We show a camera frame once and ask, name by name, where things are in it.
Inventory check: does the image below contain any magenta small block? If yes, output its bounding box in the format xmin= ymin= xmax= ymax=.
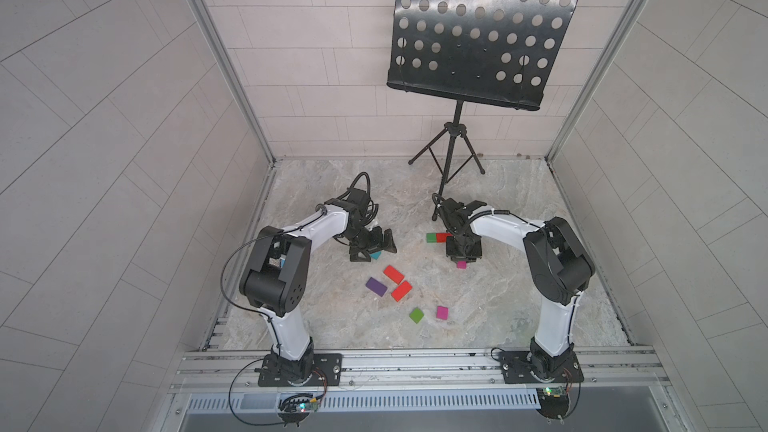
xmin=436 ymin=306 xmax=449 ymax=321

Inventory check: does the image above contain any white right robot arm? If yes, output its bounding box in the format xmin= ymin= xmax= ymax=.
xmin=432 ymin=193 xmax=595 ymax=380

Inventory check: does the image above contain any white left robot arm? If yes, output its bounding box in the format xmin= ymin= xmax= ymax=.
xmin=238 ymin=185 xmax=397 ymax=383

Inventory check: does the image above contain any dark purple block left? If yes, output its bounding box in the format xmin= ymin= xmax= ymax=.
xmin=365 ymin=277 xmax=388 ymax=297

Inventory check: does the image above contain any light green block front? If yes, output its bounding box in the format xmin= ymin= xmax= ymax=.
xmin=409 ymin=308 xmax=424 ymax=324

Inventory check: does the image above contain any left circuit board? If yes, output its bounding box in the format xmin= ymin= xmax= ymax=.
xmin=277 ymin=393 xmax=321 ymax=426

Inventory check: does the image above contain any circuit board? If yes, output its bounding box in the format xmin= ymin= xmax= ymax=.
xmin=277 ymin=393 xmax=321 ymax=426
xmin=536 ymin=387 xmax=571 ymax=420

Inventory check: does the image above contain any right circuit board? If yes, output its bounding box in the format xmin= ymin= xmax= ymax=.
xmin=536 ymin=387 xmax=571 ymax=420

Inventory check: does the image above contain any black music stand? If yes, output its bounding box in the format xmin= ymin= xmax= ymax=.
xmin=386 ymin=0 xmax=579 ymax=194

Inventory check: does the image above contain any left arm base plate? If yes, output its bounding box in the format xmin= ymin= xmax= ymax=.
xmin=258 ymin=352 xmax=343 ymax=387

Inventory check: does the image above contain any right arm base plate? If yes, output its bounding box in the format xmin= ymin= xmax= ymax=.
xmin=492 ymin=347 xmax=584 ymax=384

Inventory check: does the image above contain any aluminium frame rail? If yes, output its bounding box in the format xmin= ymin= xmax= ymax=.
xmin=169 ymin=346 xmax=670 ymax=394

